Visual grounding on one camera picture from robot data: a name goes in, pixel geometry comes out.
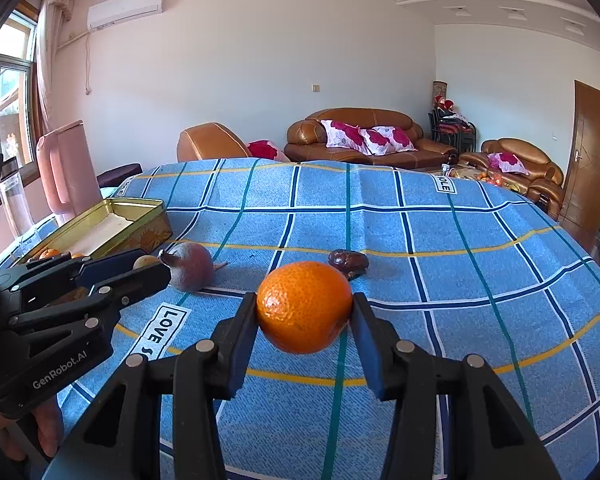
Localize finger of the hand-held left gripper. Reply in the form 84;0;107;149
7;261;172;331
0;247;146;293

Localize white air conditioner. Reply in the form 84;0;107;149
86;0;165;31

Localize clear glass bottle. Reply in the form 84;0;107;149
0;157;33;238

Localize large orange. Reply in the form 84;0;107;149
256;261;353;355

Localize purple grey pomegranate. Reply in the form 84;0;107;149
159;242;216;292

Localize black round stool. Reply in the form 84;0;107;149
96;162;143;188

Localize dark brown mangosteen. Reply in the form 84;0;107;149
327;248;370;280

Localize brown wooden door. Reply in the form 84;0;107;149
560;80;600;241

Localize stacked black chairs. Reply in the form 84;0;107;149
428;97;477;153

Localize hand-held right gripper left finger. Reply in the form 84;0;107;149
55;291;259;480

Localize window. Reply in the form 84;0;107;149
0;0;38;181

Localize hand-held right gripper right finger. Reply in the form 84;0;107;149
347;291;548;480

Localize blue plaid tablecloth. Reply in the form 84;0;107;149
0;158;600;480

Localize brown leather armchair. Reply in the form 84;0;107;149
176;122;253;162
460;137;565;221

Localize white red floral pillow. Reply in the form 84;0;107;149
487;152;530;176
320;120;373;156
358;126;417;156

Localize person's left hand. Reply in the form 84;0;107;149
30;396;65;460

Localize cluttered coffee table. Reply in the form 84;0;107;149
420;162;511;188

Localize brown leather sofa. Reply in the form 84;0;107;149
284;107;458;166

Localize gold metal tin box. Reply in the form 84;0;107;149
15;197;174;266

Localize pink electric kettle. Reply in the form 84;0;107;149
36;120;102;226

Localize pink curtain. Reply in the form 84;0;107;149
34;0;76;136

